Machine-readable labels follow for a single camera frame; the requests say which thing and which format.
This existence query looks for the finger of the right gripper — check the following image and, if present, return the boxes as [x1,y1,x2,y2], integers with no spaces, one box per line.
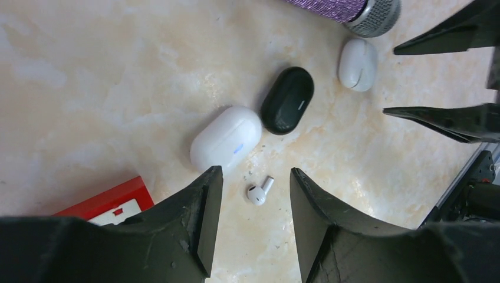
[393,0,499,55]
[383,103,499,144]

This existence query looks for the red grid box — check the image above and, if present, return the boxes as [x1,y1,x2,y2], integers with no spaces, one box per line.
[55,176,154,226]

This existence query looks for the white oval earbud case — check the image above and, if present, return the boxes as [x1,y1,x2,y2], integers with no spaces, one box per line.
[189,106,262,174]

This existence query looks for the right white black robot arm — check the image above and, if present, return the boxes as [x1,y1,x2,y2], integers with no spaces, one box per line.
[383,1,499,223]

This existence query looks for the black earbud charging case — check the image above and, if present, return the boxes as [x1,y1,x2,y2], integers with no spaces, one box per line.
[260,67,314,136]

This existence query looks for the white square earbud case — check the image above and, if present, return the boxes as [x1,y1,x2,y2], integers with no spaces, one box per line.
[338,38,378,92]

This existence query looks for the purple glitter microphone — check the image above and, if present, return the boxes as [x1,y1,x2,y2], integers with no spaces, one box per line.
[288,0,402,38]

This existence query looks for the white earbud near black case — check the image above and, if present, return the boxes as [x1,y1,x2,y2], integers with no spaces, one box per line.
[246,176,274,206]

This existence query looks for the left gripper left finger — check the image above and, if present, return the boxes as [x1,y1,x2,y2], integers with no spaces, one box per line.
[1,166,223,282]

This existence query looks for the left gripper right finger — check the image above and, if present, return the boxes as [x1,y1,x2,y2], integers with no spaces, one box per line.
[290,168,499,282]

